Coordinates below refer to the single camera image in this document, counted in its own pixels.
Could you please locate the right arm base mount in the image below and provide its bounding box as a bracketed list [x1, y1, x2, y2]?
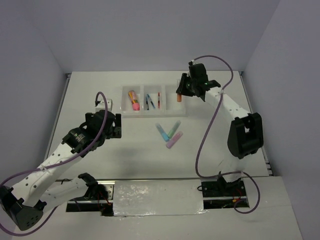
[197, 177, 249, 210]

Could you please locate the silver tape sheet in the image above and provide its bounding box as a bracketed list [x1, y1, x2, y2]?
[113, 179, 206, 217]

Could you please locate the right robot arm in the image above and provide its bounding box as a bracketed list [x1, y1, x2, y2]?
[176, 60, 264, 196]

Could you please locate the green highlighter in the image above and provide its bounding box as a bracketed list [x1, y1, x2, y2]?
[167, 120, 181, 139]

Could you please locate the orange highlighter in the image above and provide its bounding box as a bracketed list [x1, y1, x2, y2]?
[177, 94, 182, 103]

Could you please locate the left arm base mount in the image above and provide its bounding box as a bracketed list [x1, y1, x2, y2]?
[66, 180, 115, 217]

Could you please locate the purple highlighter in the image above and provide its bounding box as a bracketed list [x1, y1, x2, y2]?
[166, 131, 183, 149]

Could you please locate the blue pen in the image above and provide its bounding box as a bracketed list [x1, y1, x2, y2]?
[146, 94, 156, 109]
[145, 96, 150, 111]

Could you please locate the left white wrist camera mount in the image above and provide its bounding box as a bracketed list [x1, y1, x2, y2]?
[95, 98, 113, 112]

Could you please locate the white three-compartment tray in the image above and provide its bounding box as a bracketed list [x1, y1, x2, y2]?
[120, 84, 187, 118]

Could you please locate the blue highlighter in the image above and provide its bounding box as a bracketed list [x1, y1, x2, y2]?
[155, 123, 170, 142]

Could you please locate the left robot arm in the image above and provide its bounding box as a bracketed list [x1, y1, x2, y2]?
[0, 110, 122, 237]

